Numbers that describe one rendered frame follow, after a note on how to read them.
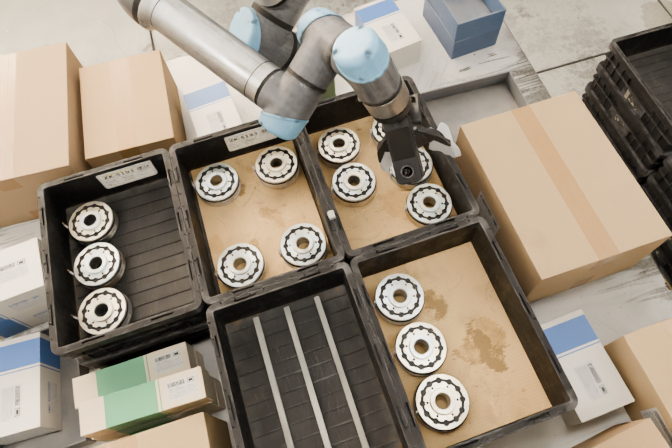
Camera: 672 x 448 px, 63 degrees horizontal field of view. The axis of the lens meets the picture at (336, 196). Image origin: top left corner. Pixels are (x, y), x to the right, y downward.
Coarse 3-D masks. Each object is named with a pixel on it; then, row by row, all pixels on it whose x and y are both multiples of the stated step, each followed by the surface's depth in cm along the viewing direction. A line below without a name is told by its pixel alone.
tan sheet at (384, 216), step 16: (352, 128) 137; (368, 128) 137; (368, 144) 135; (320, 160) 133; (368, 160) 133; (384, 176) 130; (432, 176) 130; (384, 192) 128; (400, 192) 128; (336, 208) 127; (352, 208) 127; (368, 208) 127; (384, 208) 126; (400, 208) 126; (352, 224) 125; (368, 224) 125; (384, 224) 125; (400, 224) 124; (352, 240) 123; (368, 240) 123
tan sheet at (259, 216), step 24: (288, 144) 136; (240, 168) 133; (240, 192) 130; (264, 192) 130; (288, 192) 130; (216, 216) 127; (240, 216) 127; (264, 216) 127; (288, 216) 127; (312, 216) 126; (216, 240) 125; (240, 240) 124; (264, 240) 124; (216, 264) 122; (240, 264) 122
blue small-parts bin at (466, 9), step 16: (432, 0) 161; (448, 0) 164; (464, 0) 163; (480, 0) 163; (496, 0) 155; (448, 16) 154; (464, 16) 160; (480, 16) 160; (496, 16) 153; (448, 32) 158; (464, 32) 154; (480, 32) 157
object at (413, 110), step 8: (416, 96) 97; (408, 104) 90; (416, 104) 96; (400, 112) 89; (408, 112) 96; (416, 112) 96; (424, 112) 100; (376, 120) 92; (384, 120) 90; (392, 120) 90; (416, 120) 95; (416, 128) 94; (384, 136) 97; (416, 136) 95; (424, 136) 96; (424, 144) 98
